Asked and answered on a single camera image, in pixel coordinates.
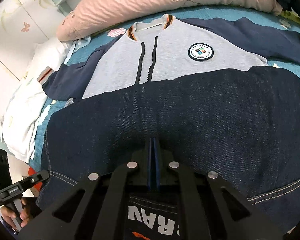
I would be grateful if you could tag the person's left hand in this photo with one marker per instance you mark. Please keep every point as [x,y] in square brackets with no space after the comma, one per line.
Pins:
[27,211]

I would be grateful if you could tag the dark denim jacket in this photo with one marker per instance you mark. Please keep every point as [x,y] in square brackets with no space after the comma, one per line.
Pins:
[190,117]

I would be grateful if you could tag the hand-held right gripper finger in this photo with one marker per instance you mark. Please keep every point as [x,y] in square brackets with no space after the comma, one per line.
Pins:
[157,165]
[151,165]

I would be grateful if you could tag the white pillow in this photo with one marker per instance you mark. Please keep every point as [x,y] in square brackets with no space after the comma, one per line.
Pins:
[30,100]

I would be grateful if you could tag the teal quilted bed sheet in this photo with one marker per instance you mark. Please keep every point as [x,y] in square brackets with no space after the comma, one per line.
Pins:
[90,47]

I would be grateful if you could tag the pink pillow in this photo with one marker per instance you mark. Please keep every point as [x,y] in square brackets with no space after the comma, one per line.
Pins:
[152,5]

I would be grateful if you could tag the floral printed cabinet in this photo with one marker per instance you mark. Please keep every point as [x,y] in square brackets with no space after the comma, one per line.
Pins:
[15,30]

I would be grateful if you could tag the grey navy zip jacket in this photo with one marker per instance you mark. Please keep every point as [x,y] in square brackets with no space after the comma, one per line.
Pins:
[177,62]

